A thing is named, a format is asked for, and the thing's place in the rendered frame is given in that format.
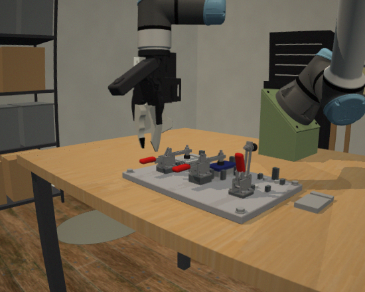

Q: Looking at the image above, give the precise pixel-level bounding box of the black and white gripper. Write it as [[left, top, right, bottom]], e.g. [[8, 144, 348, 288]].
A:
[[131, 49, 181, 152]]

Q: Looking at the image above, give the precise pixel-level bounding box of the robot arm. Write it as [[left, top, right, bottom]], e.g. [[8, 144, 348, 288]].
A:
[[108, 0, 365, 125]]

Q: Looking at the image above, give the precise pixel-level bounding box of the red-handled toggle clamp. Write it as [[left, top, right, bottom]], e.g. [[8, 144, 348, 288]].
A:
[[228, 141, 257, 198]]

